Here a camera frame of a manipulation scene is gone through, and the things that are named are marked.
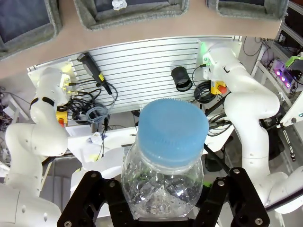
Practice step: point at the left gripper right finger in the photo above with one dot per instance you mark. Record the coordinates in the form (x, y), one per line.
(236, 201)

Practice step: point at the white printed leaflet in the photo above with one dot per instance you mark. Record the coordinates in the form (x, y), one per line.
(94, 138)

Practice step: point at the white paper ball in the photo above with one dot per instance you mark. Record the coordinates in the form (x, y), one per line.
(119, 4)

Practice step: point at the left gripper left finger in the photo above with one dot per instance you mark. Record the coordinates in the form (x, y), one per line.
(90, 201)

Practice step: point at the black cylindrical cup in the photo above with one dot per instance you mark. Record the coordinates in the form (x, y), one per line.
(181, 78)

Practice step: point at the purple lit electronics box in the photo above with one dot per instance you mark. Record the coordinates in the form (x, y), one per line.
(282, 75)

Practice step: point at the grey fabric basket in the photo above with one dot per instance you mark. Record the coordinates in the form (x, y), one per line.
(248, 13)
(142, 22)
(53, 26)

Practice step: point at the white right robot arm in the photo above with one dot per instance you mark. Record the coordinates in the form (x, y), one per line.
(251, 106)

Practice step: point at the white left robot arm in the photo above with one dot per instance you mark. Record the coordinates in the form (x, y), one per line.
(35, 137)

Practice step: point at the slotted aluminium base plate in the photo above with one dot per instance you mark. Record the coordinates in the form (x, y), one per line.
(146, 71)

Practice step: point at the black handheld controller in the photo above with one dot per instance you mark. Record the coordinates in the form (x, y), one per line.
(91, 68)

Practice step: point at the clear bottle pink label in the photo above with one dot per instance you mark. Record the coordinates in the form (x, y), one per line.
(172, 132)

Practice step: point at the yellow emergency stop button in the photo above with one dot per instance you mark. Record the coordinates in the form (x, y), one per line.
(61, 117)
(216, 88)

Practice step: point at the green and black device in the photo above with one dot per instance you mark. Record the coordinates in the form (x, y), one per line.
(293, 59)

